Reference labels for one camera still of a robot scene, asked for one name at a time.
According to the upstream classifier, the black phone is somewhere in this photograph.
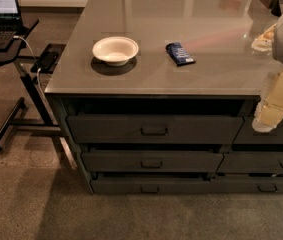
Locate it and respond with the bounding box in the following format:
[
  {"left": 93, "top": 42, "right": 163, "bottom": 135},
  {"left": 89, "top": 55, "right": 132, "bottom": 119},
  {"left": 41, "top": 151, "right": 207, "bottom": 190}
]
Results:
[{"left": 37, "top": 51, "right": 58, "bottom": 71}]

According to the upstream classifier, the blue snack packet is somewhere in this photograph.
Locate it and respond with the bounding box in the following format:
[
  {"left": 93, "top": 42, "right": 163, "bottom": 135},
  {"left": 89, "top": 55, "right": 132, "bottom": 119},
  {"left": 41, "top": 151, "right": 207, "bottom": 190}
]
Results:
[{"left": 165, "top": 42, "right": 195, "bottom": 66}]

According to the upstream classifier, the grey drawer cabinet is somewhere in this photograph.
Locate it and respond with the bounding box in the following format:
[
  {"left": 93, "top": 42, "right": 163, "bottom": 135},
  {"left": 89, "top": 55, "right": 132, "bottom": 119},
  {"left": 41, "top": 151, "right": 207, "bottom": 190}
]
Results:
[{"left": 46, "top": 0, "right": 283, "bottom": 194}]

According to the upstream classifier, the white bowl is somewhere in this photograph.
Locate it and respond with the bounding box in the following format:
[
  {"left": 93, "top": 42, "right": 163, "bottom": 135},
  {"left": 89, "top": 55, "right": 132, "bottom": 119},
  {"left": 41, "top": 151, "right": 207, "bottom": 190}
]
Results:
[{"left": 92, "top": 37, "right": 139, "bottom": 66}]

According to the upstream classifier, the grey drawer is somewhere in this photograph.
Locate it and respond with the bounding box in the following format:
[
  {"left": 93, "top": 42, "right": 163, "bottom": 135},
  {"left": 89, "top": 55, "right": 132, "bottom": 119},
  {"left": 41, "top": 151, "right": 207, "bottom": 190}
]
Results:
[
  {"left": 234, "top": 117, "right": 283, "bottom": 144},
  {"left": 82, "top": 150, "right": 223, "bottom": 172},
  {"left": 90, "top": 176, "right": 212, "bottom": 194},
  {"left": 218, "top": 152, "right": 283, "bottom": 174},
  {"left": 67, "top": 114, "right": 243, "bottom": 144},
  {"left": 210, "top": 177, "right": 283, "bottom": 194}
]

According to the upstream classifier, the white charging cable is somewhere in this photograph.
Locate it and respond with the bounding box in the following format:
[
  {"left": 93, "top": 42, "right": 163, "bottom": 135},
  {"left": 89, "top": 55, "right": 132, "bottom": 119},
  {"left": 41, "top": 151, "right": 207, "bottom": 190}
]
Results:
[{"left": 12, "top": 34, "right": 48, "bottom": 100}]

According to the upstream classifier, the black laptop stand table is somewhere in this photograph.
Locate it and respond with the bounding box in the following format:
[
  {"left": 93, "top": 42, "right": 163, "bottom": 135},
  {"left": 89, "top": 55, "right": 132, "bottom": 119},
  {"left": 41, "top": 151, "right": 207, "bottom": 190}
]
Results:
[{"left": 0, "top": 16, "right": 67, "bottom": 153}]

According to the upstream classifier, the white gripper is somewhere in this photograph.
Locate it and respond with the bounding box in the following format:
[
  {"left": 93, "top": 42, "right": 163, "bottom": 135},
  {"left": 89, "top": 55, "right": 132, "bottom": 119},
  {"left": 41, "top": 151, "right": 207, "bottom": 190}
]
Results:
[{"left": 252, "top": 70, "right": 283, "bottom": 133}]

